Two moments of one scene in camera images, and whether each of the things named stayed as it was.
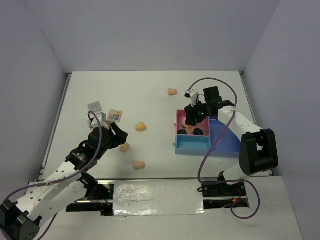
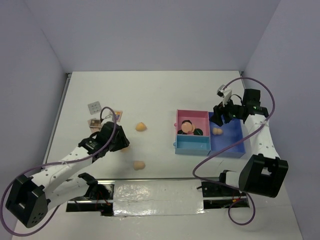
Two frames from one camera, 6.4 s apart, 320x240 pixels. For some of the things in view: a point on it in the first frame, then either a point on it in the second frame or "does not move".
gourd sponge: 125,147 does not move
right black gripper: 191,114 → 218,111
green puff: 198,131 does not move
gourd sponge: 172,92 → 216,131
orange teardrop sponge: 141,127 does not move
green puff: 182,132 does not move
